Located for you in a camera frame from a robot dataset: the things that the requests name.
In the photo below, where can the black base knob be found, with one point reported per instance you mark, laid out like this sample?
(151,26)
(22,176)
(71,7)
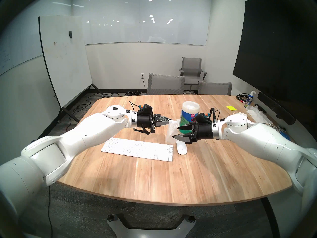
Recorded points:
(191,218)
(110,217)

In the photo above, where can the white mobile whiteboard on stand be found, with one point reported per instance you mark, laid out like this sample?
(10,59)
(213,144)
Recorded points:
(64,56)

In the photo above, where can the crumpled white tissue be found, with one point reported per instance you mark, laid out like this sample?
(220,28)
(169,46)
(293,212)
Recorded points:
(258,116)

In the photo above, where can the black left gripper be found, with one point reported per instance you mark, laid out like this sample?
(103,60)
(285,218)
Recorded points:
(145,122)

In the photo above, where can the glass wall whiteboard with writing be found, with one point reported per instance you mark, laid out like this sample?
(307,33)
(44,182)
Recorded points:
(19,41)

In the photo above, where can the white computer mouse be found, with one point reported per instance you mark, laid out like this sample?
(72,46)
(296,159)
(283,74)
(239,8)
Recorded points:
(182,149)

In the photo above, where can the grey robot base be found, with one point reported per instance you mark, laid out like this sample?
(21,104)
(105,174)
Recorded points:
(148,233)

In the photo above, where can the green blue wipes canister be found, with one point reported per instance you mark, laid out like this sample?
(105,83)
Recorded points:
(188,111)

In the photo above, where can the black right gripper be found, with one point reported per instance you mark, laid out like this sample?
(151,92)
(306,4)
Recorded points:
(204,131)

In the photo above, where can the large black wall screen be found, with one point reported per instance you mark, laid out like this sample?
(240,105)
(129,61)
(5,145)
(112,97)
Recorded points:
(272,54)

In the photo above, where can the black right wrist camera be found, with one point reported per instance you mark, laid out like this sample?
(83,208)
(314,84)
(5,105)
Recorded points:
(199,118)

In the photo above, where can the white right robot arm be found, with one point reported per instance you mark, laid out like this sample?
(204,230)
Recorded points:
(260,138)

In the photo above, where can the blue plastic item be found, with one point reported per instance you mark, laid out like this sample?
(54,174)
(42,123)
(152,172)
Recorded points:
(284,135)

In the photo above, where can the white disinfecting wipe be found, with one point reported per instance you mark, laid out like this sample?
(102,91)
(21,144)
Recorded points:
(171,132)

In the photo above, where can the grey office chair with armrests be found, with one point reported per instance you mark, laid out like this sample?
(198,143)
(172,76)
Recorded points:
(192,66)

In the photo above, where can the black video sound bar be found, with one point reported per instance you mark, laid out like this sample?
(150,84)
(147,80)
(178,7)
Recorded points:
(277,108)

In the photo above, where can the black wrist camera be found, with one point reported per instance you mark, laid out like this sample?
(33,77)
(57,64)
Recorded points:
(199,118)
(145,109)

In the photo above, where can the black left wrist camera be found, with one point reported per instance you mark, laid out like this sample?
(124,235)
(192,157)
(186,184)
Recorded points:
(145,109)

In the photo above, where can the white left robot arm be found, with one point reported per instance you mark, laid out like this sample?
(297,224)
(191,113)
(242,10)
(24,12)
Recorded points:
(86,135)

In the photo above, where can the grey mesh chair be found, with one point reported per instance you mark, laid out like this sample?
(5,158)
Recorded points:
(164,83)
(214,88)

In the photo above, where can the white slim keyboard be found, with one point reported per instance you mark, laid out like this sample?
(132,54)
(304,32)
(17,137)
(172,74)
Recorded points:
(136,148)

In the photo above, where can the yellow sticky note pad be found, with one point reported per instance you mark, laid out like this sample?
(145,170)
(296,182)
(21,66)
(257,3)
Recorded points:
(231,108)

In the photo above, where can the whiteboard cleaner spray bottle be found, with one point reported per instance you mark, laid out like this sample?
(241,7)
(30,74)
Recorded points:
(249,100)

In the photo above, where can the wide glass wall whiteboard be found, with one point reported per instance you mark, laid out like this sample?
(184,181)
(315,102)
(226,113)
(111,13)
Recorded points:
(148,29)

